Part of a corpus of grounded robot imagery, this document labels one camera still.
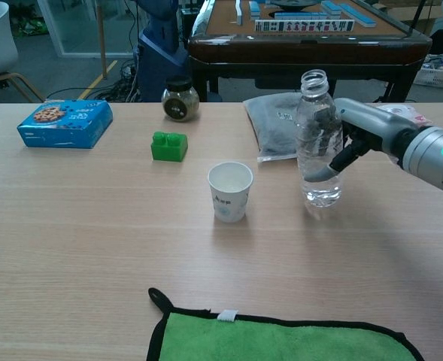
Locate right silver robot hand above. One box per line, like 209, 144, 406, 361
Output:
304, 97, 420, 184

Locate clear plastic water bottle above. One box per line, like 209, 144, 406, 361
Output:
295, 68, 345, 210

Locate white printed paper cup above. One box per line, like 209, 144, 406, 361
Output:
208, 161, 254, 224

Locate pink wet wipes pack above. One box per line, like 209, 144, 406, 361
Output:
373, 104, 432, 127

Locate white plastic basket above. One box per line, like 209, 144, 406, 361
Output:
412, 56, 443, 91

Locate grey towel in plastic bag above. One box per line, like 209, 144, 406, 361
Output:
242, 92, 305, 162

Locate dark wood mahjong table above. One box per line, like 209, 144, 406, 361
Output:
187, 0, 432, 103

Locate white mahjong tile row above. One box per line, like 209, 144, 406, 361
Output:
254, 19, 356, 33

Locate glass jar black lid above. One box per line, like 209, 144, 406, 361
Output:
161, 75, 200, 123

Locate green toy building block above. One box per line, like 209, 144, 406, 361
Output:
151, 131, 189, 162

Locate blue chair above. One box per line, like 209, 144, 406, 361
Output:
135, 0, 192, 103

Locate green cloth black trim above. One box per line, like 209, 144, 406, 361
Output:
147, 287, 426, 361

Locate wooden pole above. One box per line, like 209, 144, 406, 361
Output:
95, 0, 108, 80

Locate blue cookie box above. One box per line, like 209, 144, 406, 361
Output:
17, 99, 114, 150

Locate black floor cables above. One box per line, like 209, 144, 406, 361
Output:
47, 59, 143, 103

